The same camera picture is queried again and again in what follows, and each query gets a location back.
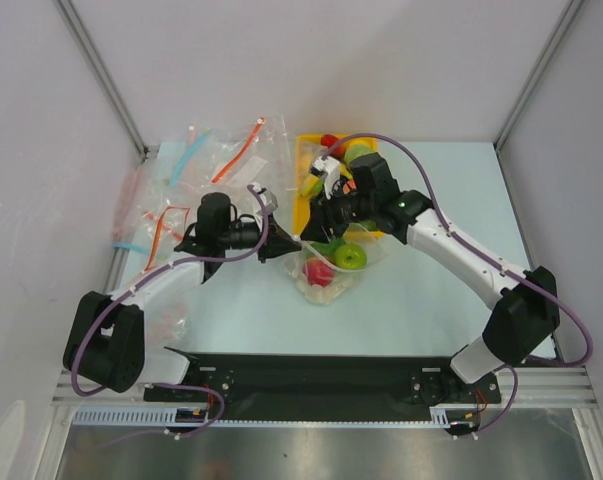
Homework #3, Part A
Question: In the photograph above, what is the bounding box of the blue zipper clear bag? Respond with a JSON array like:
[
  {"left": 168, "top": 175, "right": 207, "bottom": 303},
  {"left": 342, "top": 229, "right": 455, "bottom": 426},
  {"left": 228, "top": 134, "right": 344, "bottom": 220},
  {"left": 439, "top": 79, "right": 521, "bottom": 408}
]
[{"left": 160, "top": 125, "right": 215, "bottom": 192}]

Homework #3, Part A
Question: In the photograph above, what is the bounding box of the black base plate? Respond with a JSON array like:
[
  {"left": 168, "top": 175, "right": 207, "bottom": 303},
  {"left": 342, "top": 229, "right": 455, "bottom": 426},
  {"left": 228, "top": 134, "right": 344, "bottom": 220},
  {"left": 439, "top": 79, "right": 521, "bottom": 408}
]
[{"left": 143, "top": 353, "right": 501, "bottom": 415}]

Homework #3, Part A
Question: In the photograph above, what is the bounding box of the green cabbage toy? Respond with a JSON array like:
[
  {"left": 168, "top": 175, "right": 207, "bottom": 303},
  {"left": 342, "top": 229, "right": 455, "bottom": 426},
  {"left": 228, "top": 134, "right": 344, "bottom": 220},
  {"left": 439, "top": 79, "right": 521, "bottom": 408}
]
[{"left": 343, "top": 139, "right": 376, "bottom": 166}]

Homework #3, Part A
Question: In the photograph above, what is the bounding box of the aluminium frame post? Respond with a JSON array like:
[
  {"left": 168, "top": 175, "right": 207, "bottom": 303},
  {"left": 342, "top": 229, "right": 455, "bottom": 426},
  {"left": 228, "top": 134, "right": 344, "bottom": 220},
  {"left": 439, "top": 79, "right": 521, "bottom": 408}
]
[
  {"left": 493, "top": 0, "right": 589, "bottom": 155},
  {"left": 54, "top": 0, "right": 149, "bottom": 162}
]

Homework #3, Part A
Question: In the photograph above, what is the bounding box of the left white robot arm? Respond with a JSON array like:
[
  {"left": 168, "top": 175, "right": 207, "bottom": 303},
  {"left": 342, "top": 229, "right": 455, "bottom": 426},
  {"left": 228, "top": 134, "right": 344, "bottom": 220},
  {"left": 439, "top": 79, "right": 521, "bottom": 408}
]
[{"left": 63, "top": 183, "right": 301, "bottom": 400}]

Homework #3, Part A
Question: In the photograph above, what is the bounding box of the right aluminium frame post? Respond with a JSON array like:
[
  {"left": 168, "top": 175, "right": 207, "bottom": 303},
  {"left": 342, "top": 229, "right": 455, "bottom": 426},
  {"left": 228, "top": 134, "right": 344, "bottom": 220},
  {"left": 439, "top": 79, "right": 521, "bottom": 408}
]
[{"left": 493, "top": 0, "right": 589, "bottom": 155}]

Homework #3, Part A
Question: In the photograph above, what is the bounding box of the purple cable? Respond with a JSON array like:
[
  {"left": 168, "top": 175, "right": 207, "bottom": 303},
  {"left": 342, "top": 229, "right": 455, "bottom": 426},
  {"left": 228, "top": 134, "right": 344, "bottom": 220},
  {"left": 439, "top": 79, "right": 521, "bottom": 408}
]
[
  {"left": 320, "top": 131, "right": 595, "bottom": 441},
  {"left": 69, "top": 183, "right": 273, "bottom": 443}
]

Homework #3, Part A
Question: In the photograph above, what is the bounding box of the green lettuce toy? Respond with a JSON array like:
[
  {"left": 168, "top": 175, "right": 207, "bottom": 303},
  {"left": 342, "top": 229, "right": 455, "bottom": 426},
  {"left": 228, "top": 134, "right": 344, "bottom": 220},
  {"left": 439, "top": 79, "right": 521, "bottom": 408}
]
[{"left": 312, "top": 238, "right": 346, "bottom": 258}]

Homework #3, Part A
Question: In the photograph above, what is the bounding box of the yellow banana toy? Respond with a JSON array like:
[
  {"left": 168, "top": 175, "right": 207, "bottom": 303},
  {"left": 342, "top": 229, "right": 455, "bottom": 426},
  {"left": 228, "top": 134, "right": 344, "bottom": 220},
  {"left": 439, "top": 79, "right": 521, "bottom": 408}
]
[{"left": 298, "top": 165, "right": 352, "bottom": 197}]

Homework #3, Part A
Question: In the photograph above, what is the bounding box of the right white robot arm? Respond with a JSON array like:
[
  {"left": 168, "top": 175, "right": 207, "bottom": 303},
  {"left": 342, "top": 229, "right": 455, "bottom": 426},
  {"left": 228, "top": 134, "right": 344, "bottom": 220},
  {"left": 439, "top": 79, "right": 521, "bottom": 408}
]
[{"left": 300, "top": 152, "right": 559, "bottom": 401}]

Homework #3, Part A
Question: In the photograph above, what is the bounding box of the red pomegranate toy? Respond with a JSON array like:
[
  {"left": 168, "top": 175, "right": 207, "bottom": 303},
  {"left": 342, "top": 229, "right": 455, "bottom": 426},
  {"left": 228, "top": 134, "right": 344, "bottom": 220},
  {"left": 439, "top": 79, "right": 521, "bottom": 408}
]
[{"left": 303, "top": 258, "right": 334, "bottom": 287}]

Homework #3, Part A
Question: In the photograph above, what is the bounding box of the pink dotted bag front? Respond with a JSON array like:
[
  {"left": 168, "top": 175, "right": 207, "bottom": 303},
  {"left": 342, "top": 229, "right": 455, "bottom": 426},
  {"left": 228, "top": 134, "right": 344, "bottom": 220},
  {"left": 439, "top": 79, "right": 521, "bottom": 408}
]
[{"left": 145, "top": 300, "right": 189, "bottom": 349}]

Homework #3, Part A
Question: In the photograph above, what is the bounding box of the left aluminium frame post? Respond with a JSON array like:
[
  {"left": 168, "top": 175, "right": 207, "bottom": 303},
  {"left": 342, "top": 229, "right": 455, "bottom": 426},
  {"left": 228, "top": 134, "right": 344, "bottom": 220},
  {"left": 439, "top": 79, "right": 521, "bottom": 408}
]
[{"left": 54, "top": 0, "right": 149, "bottom": 162}]

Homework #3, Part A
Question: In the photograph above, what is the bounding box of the yellow plastic tray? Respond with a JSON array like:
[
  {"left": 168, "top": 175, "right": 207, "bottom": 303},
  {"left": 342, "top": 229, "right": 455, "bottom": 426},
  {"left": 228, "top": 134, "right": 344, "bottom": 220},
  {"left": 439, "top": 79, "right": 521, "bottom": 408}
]
[{"left": 293, "top": 134, "right": 378, "bottom": 235}]

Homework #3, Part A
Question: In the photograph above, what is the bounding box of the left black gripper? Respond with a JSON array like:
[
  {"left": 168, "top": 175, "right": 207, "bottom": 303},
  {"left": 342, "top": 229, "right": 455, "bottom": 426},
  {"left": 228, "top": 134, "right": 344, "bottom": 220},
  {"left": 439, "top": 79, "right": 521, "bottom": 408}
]
[{"left": 218, "top": 214, "right": 301, "bottom": 264}]

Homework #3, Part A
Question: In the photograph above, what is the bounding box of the aluminium front rail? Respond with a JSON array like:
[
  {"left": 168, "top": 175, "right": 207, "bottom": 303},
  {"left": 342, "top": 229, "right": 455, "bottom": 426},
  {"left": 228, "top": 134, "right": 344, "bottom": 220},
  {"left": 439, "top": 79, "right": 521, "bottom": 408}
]
[{"left": 51, "top": 367, "right": 598, "bottom": 409}]

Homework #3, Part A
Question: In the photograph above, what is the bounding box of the white cable duct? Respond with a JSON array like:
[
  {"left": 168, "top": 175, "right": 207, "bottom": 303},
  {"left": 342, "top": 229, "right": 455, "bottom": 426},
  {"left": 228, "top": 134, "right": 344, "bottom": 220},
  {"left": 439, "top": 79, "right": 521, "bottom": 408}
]
[{"left": 72, "top": 406, "right": 478, "bottom": 431}]

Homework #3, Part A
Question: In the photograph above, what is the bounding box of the white dotted zip bag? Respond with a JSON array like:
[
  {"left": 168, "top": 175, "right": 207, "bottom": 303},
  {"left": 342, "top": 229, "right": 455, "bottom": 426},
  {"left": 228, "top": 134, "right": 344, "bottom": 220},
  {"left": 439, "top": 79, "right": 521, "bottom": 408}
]
[{"left": 283, "top": 225, "right": 387, "bottom": 305}]

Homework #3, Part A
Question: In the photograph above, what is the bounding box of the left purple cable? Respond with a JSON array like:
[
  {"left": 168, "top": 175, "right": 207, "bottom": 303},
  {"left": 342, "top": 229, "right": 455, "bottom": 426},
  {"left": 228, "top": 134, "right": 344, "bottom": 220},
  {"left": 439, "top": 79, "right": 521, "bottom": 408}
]
[{"left": 69, "top": 183, "right": 273, "bottom": 443}]

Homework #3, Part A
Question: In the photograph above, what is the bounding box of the peach toy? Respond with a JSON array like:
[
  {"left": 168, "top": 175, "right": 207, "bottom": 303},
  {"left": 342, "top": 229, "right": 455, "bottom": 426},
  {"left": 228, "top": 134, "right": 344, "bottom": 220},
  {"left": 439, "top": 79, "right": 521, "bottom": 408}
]
[{"left": 342, "top": 180, "right": 356, "bottom": 194}]

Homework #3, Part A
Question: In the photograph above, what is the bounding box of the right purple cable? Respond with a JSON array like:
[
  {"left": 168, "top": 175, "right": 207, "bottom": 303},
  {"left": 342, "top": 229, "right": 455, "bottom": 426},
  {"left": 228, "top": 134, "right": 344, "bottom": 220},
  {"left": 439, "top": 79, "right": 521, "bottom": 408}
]
[{"left": 320, "top": 131, "right": 595, "bottom": 441}]

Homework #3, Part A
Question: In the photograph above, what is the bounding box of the orange zipper clear bag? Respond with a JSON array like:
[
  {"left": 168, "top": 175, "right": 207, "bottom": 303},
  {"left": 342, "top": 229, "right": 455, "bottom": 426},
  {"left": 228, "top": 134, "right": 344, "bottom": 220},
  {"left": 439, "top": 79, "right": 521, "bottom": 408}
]
[{"left": 139, "top": 116, "right": 295, "bottom": 271}]

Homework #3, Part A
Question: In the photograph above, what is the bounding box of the red strawberry toy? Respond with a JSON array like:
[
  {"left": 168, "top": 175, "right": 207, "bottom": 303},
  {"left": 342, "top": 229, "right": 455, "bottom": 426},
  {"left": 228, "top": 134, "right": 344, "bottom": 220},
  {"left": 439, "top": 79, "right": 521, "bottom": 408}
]
[{"left": 320, "top": 134, "right": 339, "bottom": 148}]

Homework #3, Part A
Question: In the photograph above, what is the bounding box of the green lime toy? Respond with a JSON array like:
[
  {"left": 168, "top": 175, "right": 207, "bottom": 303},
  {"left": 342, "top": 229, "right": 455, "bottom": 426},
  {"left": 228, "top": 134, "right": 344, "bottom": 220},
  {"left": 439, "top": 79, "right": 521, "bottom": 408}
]
[{"left": 334, "top": 243, "right": 368, "bottom": 270}]

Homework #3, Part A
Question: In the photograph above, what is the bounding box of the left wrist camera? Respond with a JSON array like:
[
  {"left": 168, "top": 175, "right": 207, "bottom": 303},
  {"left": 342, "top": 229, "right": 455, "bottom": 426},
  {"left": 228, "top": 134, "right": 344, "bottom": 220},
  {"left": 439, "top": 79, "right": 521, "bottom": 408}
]
[{"left": 258, "top": 188, "right": 278, "bottom": 216}]

